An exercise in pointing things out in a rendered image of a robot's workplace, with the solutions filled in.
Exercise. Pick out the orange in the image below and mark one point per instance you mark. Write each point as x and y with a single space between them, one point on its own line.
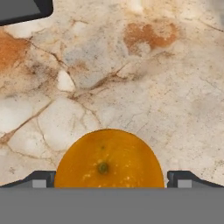
109 163

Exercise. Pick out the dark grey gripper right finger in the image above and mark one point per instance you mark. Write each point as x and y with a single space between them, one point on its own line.
182 177

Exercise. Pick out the black sink basin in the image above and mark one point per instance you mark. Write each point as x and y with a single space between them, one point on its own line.
20 8

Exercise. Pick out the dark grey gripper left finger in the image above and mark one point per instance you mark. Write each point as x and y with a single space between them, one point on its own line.
43 178

